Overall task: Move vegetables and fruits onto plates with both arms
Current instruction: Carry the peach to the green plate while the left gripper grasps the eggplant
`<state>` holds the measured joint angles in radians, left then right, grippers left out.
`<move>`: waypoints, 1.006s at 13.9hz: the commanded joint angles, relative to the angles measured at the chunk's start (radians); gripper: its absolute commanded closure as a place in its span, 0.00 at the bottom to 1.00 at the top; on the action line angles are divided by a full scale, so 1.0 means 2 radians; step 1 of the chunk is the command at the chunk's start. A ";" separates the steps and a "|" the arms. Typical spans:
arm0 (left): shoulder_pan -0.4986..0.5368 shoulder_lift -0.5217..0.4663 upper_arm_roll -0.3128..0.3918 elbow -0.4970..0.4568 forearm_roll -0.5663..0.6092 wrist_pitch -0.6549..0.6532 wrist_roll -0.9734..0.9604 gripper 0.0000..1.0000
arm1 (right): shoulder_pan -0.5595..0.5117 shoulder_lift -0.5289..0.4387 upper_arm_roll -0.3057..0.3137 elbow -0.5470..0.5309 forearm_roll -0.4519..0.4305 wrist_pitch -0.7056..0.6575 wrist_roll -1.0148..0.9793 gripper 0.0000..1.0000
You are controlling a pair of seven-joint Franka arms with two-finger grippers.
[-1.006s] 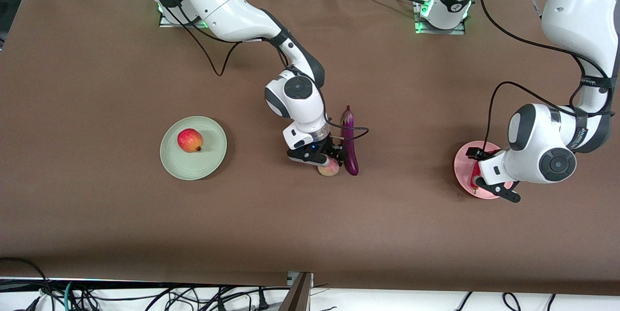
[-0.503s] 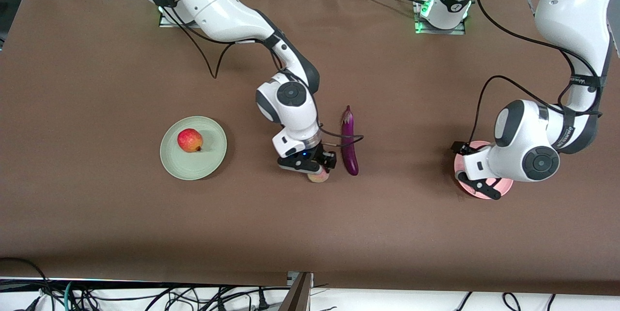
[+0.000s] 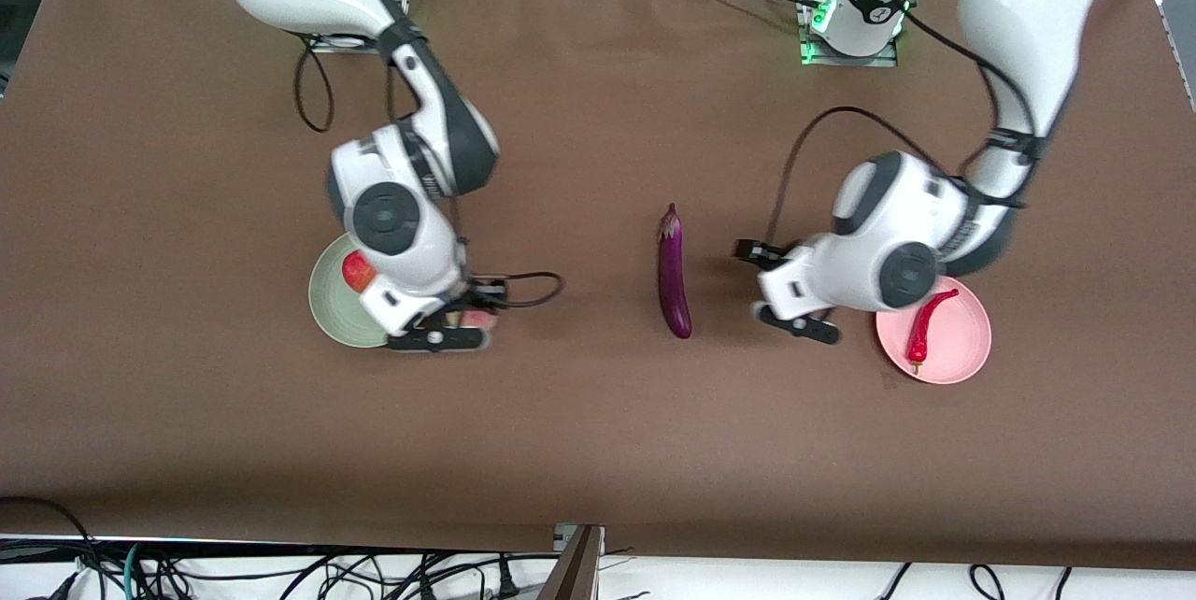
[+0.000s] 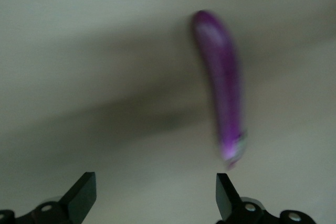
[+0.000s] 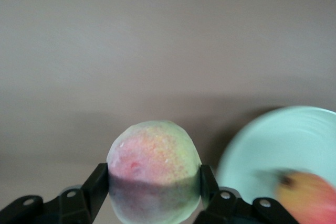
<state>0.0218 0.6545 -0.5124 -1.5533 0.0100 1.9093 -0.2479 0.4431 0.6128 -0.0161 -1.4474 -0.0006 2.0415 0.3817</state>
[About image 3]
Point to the pink plate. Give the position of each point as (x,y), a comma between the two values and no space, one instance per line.
(962,338)

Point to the brown table cover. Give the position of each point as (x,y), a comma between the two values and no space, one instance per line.
(561,441)

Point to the metal post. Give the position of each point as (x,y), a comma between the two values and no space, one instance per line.
(575,572)

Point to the light green plate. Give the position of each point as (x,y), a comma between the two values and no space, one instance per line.
(327,301)

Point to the red chili pepper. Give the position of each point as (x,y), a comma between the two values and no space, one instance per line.
(920,334)

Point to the red apple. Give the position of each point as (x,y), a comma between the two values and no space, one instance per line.
(357,273)

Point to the yellow pink peach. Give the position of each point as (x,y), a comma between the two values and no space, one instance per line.
(476,318)

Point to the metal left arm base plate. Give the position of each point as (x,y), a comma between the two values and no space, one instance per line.
(878,61)

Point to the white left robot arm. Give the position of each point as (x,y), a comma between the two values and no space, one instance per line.
(1028,2)

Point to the purple eggplant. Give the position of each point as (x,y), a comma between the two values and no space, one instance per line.
(673,282)

